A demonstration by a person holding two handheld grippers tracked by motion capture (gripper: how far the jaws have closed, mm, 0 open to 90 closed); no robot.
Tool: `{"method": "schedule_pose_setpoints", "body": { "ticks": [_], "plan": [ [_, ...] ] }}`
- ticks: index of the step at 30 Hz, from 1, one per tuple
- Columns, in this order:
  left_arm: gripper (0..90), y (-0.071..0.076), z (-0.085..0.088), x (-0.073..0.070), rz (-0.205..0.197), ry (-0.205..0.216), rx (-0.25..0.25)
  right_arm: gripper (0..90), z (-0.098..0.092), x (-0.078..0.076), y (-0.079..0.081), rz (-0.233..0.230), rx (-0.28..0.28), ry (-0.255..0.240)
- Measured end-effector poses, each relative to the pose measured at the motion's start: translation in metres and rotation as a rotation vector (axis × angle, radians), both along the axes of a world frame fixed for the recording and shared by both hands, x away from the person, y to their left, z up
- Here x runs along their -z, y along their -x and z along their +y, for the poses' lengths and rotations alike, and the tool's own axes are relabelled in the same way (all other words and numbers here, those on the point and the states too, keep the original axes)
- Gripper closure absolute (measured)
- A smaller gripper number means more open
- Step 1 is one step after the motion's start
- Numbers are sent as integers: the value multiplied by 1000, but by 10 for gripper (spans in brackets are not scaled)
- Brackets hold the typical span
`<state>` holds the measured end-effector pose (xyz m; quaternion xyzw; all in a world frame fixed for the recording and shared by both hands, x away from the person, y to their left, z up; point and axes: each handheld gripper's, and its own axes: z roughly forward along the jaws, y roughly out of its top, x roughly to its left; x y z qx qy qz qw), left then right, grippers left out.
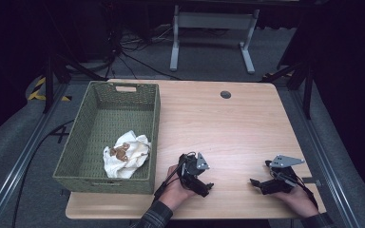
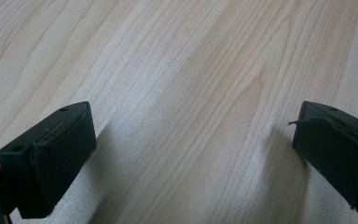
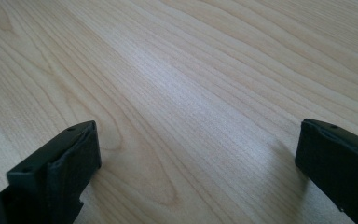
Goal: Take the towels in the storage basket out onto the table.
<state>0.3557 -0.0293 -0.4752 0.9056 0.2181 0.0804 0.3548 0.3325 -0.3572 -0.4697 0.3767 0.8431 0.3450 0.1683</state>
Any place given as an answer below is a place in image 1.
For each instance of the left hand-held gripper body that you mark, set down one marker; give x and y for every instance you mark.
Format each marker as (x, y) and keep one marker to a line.
(188, 172)

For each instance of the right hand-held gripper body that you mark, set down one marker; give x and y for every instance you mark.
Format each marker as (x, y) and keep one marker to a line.
(280, 185)

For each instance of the white cloth with brown print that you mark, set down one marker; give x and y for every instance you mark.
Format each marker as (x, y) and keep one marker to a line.
(130, 158)

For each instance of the green woven basket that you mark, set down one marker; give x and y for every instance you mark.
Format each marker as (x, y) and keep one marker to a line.
(76, 155)

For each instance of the person's right hand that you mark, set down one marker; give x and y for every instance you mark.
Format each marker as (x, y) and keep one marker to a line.
(297, 199)

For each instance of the person's left hand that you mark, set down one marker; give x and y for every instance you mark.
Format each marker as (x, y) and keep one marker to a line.
(174, 193)

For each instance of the grey tape piece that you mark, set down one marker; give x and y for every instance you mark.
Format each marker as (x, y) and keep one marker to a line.
(310, 181)

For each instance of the black tripod stand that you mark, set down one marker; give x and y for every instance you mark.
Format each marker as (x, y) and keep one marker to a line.
(48, 85)
(307, 91)

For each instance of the yellow and black floor tape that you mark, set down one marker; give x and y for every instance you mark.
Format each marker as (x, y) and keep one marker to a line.
(34, 94)

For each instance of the grey metal desk frame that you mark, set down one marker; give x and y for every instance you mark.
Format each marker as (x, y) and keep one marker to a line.
(214, 20)

